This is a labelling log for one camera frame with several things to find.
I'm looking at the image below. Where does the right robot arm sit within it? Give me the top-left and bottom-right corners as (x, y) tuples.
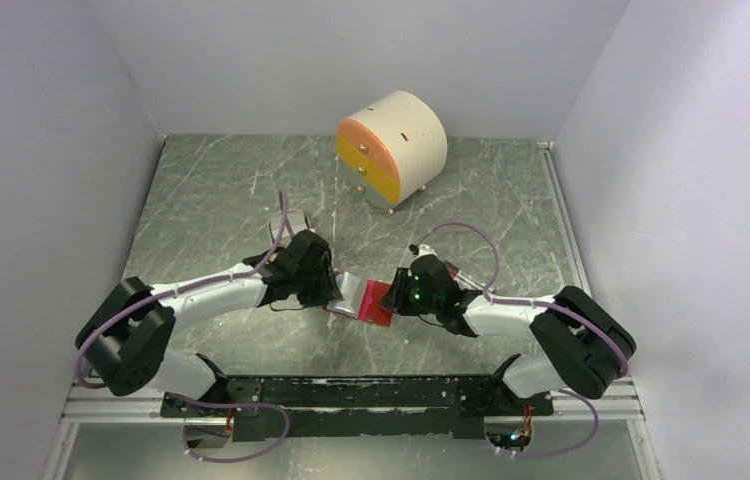
(380, 255), (637, 414)

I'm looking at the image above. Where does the beige oval tray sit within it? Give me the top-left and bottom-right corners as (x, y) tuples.
(267, 210), (312, 242)

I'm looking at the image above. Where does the red leather card holder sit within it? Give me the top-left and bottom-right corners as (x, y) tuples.
(322, 271), (393, 327)

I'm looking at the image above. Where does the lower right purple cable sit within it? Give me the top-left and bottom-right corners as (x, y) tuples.
(494, 387), (600, 460)

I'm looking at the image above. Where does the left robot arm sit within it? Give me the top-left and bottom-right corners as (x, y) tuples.
(75, 230), (340, 416)

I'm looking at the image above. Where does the pack of coloured markers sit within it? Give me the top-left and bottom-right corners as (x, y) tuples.
(444, 261), (486, 291)

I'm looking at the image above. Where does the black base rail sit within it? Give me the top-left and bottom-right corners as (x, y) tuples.
(160, 374), (554, 442)

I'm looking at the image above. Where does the cream drawer cabinet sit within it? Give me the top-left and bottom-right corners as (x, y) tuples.
(335, 90), (448, 210)

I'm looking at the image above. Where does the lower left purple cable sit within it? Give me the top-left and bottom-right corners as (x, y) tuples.
(169, 394), (293, 464)

